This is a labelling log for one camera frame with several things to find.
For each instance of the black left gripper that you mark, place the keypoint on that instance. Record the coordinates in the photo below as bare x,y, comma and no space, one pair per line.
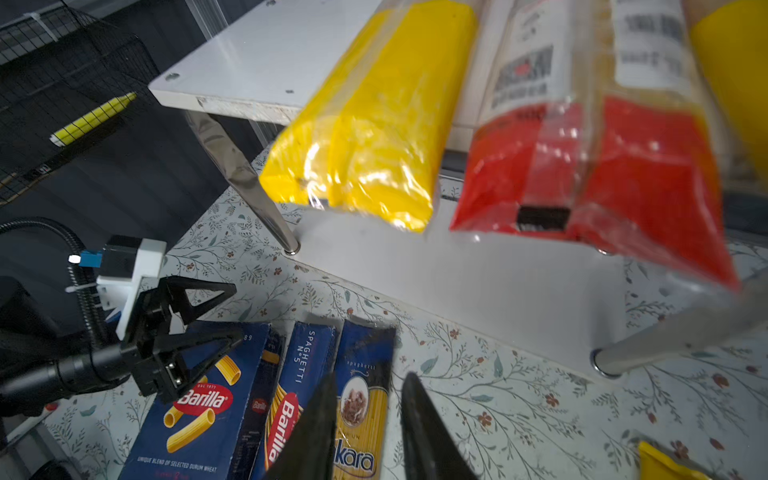
144,354

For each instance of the black wire side basket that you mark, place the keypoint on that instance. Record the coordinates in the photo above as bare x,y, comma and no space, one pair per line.
57,65

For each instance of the white two-tier metal shelf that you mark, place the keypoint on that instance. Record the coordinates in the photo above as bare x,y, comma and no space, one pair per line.
597,313

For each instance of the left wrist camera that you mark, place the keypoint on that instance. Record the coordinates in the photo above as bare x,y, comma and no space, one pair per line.
121,266

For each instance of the red yellow spaghetti bag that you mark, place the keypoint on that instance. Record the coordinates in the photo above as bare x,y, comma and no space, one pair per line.
592,130

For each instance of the blue Barilla rigatoni box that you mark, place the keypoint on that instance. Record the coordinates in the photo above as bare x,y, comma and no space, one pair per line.
215,429

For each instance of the blue yellow spaghetti bag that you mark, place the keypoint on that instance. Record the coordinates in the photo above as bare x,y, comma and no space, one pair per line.
363,373

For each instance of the yellow pasta bag tan window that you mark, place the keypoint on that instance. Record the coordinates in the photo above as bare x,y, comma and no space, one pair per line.
730,41

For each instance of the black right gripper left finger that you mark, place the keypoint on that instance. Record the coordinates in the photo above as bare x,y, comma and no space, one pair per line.
308,452

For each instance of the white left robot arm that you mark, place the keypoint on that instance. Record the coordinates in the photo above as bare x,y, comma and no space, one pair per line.
40,365

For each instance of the blue Barilla spaghetti box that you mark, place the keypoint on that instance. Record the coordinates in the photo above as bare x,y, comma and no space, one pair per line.
307,360

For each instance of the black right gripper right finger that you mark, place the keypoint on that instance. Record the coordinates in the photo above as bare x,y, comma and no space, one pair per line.
428,448

